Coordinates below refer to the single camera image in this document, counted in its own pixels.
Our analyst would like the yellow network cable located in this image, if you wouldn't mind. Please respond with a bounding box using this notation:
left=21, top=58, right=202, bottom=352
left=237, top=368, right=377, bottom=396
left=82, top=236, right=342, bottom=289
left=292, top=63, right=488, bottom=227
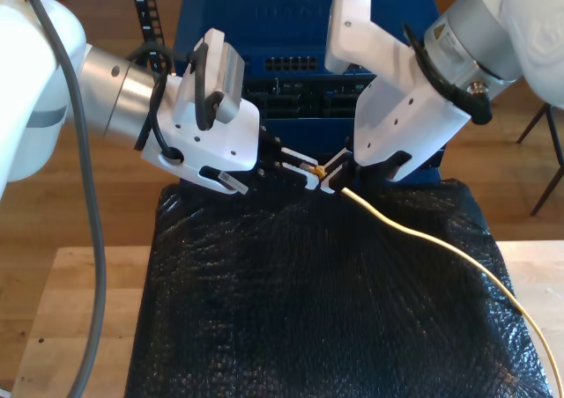
left=299, top=162, right=564, bottom=388

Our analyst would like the black rack server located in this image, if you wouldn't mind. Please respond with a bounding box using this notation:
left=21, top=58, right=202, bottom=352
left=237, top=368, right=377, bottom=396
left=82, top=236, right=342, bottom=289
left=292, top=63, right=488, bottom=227
left=241, top=74, right=378, bottom=120

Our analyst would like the black bubble wrap mat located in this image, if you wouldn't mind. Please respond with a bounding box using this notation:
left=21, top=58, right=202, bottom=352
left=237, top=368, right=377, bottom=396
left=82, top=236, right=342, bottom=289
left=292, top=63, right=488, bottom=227
left=123, top=180, right=552, bottom=398

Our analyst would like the dark metal stool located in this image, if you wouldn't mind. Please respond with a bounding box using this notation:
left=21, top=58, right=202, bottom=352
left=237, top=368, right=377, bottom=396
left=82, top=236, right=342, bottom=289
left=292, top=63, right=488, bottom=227
left=516, top=102, right=564, bottom=217

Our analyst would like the blue rack base plate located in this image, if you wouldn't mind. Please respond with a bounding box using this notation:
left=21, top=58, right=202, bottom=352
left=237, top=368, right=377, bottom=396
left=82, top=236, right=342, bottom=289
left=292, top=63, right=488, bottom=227
left=412, top=149, right=443, bottom=182

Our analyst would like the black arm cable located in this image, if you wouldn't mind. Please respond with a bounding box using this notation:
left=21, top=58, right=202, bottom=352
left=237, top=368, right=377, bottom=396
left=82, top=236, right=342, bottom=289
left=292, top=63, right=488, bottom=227
left=127, top=43, right=221, bottom=164
left=337, top=0, right=493, bottom=126

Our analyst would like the blue network switch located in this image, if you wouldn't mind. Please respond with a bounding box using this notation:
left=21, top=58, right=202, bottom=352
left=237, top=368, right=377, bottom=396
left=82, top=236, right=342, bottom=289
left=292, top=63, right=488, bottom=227
left=174, top=0, right=442, bottom=80

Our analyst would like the black perforated rack post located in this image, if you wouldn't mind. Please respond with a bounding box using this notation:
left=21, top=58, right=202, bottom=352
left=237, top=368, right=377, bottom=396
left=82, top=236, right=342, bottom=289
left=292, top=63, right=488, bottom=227
left=130, top=0, right=167, bottom=71

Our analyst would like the thick grey cable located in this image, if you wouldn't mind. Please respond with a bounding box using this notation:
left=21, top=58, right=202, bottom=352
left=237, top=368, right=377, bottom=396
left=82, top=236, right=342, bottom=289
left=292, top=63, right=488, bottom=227
left=17, top=0, right=107, bottom=398

